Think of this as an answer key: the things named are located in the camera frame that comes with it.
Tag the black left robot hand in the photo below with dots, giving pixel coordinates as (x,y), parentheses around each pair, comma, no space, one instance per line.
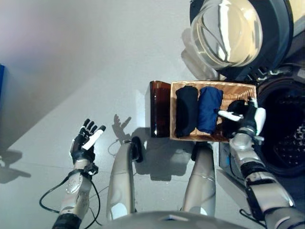
(82,151)

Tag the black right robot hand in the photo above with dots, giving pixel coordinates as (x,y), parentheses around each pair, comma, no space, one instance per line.
(252,119)

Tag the black cloth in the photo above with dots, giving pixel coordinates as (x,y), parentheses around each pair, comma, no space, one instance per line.
(234,106)
(186,112)

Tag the blue cloth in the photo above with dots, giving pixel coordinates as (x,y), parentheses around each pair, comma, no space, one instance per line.
(208,109)

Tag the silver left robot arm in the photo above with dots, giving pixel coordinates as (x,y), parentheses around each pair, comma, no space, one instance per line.
(74,188)

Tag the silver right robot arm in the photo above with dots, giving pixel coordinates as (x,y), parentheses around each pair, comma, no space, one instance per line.
(267,190)

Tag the grey washing machine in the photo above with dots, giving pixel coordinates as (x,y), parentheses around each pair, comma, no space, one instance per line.
(281,119)

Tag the round glass washing machine door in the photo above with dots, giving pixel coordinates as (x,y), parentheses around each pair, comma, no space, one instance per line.
(226,33)

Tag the rectangular wicker basket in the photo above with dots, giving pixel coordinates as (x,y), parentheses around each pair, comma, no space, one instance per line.
(236,93)

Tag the left robot leg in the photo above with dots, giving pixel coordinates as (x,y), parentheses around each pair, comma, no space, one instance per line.
(122,171)

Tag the robot leg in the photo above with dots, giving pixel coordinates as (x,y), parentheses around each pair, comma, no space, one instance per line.
(202,176)
(122,171)

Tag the small blue sticker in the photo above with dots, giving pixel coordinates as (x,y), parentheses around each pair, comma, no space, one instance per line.
(226,159)

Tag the right robot leg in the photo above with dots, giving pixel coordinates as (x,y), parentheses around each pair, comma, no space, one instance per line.
(202,176)

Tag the grey cabinet panel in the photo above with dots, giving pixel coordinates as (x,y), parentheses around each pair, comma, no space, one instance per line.
(2,88)

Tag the grey robot torso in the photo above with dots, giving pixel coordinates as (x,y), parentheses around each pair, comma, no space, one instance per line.
(166,223)

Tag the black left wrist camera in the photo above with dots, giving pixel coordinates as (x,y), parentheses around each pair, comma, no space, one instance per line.
(91,169)

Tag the white appliance enclosure panel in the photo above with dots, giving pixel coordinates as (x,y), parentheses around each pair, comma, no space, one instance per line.
(228,198)

